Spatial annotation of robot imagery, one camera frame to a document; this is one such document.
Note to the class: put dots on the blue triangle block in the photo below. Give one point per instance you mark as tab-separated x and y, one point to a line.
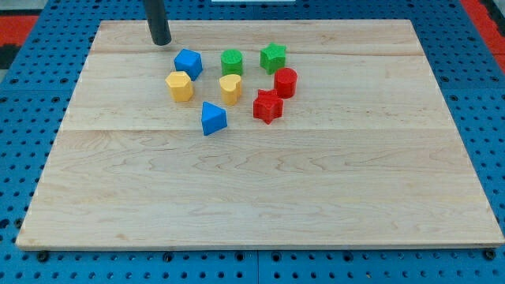
213	118

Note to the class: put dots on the red star block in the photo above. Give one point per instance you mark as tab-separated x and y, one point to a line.
267	106

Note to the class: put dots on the yellow heart block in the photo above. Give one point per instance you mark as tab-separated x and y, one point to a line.
230	86

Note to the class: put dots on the red cylinder block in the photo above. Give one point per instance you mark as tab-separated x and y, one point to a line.
285	82

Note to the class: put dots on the green cylinder block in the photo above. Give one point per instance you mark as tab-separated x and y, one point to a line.
231	62

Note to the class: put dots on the green star block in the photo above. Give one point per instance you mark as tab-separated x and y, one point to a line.
273	57

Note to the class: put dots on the yellow hexagon block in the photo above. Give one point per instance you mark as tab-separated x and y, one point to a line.
180	86

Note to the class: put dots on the blue cube block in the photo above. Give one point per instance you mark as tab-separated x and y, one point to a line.
190	62

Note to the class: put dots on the light wooden board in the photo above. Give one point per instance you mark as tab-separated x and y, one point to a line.
366	154

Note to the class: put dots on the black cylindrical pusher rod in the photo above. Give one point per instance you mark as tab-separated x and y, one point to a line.
157	22

